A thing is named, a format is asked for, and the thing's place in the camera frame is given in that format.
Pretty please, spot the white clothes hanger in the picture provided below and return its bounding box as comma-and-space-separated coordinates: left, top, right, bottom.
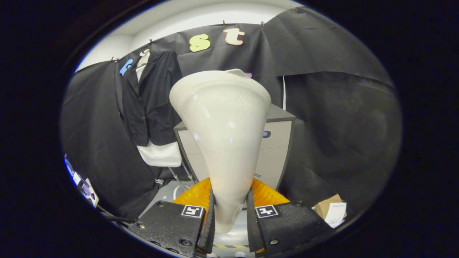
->
138, 49, 151, 68

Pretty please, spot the white garment steamer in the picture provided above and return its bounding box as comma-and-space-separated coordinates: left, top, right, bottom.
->
169, 69, 272, 234

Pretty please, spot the black backdrop cloth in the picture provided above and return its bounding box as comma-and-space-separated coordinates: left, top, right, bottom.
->
59, 5, 402, 219

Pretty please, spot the brown cardboard box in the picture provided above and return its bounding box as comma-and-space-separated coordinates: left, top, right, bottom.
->
312, 194, 347, 224

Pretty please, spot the grey cabinet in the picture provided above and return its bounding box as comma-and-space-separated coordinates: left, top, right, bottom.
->
174, 104, 296, 190

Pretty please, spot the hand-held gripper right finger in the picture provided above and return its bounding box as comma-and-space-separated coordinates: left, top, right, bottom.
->
246, 177, 334, 258

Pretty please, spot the white shirt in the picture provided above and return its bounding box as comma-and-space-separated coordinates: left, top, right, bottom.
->
136, 64, 183, 168

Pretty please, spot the white paper sheet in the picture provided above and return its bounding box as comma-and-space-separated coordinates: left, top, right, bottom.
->
325, 202, 347, 229

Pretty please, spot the black jacket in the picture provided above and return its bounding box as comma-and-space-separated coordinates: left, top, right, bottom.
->
115, 51, 183, 147

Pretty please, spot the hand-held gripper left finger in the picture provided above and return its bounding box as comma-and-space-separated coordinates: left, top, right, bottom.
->
128, 178, 216, 258

